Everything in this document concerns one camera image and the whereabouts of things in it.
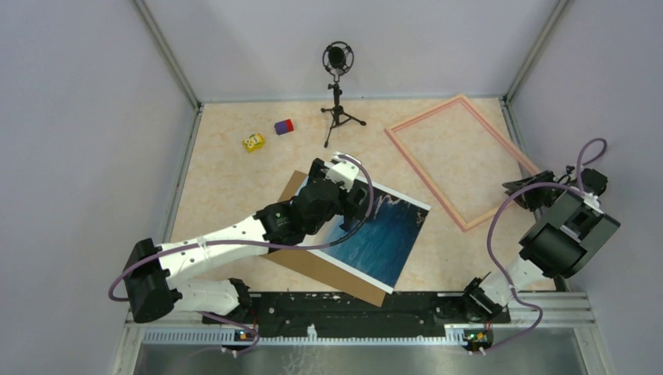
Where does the blue landscape photo print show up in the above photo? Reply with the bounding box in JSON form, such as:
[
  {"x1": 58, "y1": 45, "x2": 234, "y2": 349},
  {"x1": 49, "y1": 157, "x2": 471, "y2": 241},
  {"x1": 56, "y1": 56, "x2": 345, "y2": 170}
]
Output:
[{"x1": 310, "y1": 182, "x2": 431, "y2": 294}]

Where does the pink wooden picture frame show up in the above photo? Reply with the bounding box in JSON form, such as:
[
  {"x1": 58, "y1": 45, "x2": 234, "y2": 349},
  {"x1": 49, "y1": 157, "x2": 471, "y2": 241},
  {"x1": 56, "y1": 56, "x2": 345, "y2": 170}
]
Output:
[{"x1": 385, "y1": 95, "x2": 541, "y2": 232}]

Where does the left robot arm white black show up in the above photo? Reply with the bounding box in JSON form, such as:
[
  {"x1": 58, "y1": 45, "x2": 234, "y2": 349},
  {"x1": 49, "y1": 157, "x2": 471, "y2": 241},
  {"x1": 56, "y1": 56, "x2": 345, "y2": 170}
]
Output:
[{"x1": 108, "y1": 152, "x2": 375, "y2": 323}]

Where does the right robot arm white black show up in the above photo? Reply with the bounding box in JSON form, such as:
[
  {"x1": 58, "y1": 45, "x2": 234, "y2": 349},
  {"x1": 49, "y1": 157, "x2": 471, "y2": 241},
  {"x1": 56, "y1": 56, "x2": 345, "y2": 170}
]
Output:
[{"x1": 458, "y1": 167, "x2": 621, "y2": 322}]

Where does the brown cardboard backing board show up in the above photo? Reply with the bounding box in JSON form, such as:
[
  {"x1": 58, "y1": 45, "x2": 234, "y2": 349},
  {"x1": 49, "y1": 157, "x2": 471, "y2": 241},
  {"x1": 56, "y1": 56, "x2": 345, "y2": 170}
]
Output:
[{"x1": 255, "y1": 171, "x2": 386, "y2": 307}]

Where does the purple red toy block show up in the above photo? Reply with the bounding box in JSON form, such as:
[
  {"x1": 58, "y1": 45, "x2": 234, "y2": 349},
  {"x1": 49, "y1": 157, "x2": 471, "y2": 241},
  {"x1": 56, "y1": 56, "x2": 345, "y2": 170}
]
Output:
[{"x1": 274, "y1": 119, "x2": 294, "y2": 135}]

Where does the yellow owl toy block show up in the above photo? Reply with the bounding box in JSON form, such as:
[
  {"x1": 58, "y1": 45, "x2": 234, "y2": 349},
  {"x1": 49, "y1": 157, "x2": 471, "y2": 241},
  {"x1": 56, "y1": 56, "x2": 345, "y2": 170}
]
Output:
[{"x1": 242, "y1": 134, "x2": 265, "y2": 153}]

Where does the black microphone on tripod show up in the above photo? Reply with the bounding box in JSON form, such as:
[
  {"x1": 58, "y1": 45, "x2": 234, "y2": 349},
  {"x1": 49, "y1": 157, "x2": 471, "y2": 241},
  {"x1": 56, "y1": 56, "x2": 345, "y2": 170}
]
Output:
[{"x1": 321, "y1": 41, "x2": 367, "y2": 148}]

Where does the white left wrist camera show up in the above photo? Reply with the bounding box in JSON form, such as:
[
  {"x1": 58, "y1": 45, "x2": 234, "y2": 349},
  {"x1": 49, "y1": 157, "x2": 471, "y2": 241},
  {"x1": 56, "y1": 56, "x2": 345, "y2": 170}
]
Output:
[{"x1": 324, "y1": 152, "x2": 361, "y2": 193}]

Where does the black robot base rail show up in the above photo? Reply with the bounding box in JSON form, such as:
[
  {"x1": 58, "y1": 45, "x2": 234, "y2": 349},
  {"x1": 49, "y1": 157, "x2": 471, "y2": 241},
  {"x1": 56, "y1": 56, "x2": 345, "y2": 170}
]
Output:
[{"x1": 228, "y1": 291, "x2": 486, "y2": 338}]

